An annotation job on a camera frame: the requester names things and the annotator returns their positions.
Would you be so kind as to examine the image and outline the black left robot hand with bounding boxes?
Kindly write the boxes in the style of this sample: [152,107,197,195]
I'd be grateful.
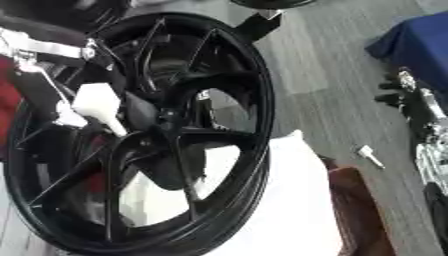
[10,41,132,130]

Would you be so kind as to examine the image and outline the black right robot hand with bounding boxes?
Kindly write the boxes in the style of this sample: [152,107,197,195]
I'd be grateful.
[374,66,426,115]

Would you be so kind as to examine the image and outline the white pin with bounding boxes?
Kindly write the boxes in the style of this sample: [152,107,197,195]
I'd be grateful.
[70,82,130,137]
[355,144,387,170]

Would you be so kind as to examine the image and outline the black spoked wheel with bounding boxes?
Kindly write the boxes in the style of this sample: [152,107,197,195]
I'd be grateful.
[1,12,277,256]

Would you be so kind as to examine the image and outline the red object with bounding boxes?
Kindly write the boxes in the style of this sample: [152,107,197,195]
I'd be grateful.
[0,55,27,163]

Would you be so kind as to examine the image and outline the blue cloth table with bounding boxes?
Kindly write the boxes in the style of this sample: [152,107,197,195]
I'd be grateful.
[364,10,448,96]

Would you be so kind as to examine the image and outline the white cloth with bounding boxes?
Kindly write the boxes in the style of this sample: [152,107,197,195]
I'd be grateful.
[119,129,347,256]

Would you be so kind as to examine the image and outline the black round object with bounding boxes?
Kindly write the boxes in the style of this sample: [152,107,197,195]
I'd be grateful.
[227,0,321,10]

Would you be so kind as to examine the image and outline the black wheel stand bracket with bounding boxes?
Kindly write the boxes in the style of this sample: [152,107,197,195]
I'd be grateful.
[234,9,286,43]

